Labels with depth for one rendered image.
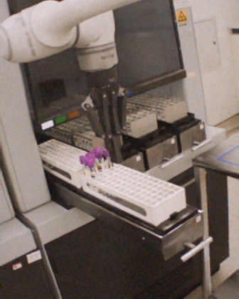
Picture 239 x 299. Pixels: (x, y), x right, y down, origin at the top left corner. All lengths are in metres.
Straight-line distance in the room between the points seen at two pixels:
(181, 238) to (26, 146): 0.53
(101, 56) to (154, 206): 0.34
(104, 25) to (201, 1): 2.45
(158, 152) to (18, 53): 0.72
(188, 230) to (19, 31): 0.57
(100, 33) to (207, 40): 2.48
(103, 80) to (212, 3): 2.55
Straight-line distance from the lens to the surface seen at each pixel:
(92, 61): 0.94
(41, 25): 0.80
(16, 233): 1.20
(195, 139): 1.52
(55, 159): 1.28
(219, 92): 3.53
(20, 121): 1.20
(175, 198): 0.96
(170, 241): 0.94
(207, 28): 3.37
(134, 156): 1.34
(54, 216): 1.23
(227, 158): 1.21
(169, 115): 1.51
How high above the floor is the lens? 1.33
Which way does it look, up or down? 21 degrees down
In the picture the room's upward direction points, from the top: 10 degrees counter-clockwise
